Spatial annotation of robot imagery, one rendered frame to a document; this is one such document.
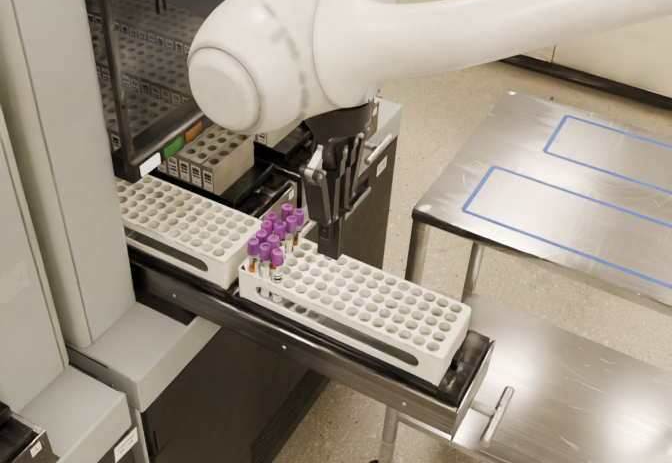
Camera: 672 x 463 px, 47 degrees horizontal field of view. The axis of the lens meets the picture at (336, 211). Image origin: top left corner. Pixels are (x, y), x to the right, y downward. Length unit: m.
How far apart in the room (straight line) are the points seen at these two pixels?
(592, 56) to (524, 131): 1.86
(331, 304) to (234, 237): 0.19
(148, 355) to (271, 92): 0.60
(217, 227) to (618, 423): 0.97
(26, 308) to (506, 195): 0.73
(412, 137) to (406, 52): 2.27
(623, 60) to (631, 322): 1.26
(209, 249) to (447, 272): 1.33
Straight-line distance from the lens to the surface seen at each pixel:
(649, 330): 2.34
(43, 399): 1.10
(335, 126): 0.82
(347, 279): 1.02
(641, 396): 1.78
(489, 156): 1.35
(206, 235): 1.09
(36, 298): 1.00
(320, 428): 1.92
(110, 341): 1.14
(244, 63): 0.58
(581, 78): 3.39
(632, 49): 3.23
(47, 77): 0.89
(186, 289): 1.10
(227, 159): 1.20
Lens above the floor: 1.57
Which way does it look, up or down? 39 degrees down
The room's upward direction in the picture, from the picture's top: 3 degrees clockwise
